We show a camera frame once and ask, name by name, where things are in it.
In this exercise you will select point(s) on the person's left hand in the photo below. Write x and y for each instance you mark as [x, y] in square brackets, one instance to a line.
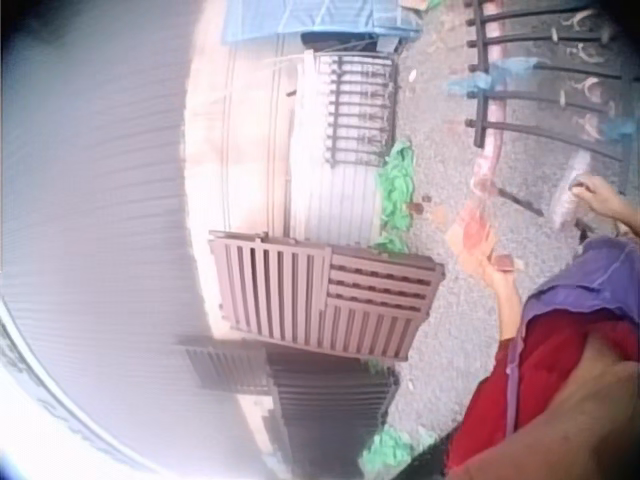
[495, 282]

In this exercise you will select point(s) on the person's right hand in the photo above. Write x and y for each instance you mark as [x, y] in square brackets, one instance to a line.
[602, 197]

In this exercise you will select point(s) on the person's right fingers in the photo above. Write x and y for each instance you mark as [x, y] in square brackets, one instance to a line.
[582, 190]

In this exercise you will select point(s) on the person's left fingers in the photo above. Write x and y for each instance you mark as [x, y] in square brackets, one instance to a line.
[501, 262]

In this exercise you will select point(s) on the blue rag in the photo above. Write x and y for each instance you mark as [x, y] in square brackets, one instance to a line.
[492, 77]
[620, 130]

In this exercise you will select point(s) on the pink bar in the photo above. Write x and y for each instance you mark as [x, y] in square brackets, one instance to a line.
[492, 145]

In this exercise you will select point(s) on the black iron gate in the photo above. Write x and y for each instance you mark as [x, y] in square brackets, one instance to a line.
[545, 82]

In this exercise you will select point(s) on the green plant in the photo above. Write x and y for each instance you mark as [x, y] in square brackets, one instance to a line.
[395, 450]
[397, 195]

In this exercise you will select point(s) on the white corrugated sheet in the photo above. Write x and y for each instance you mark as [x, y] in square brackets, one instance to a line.
[330, 200]

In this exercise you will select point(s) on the brown slatted panel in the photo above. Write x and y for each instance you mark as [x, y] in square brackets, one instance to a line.
[310, 295]

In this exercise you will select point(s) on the small black iron railing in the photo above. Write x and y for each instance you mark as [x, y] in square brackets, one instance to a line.
[360, 110]

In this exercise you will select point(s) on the dark slatted panel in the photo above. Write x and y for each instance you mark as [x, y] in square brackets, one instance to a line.
[320, 400]

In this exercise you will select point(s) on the blue tarp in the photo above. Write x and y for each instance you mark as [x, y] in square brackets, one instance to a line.
[300, 17]

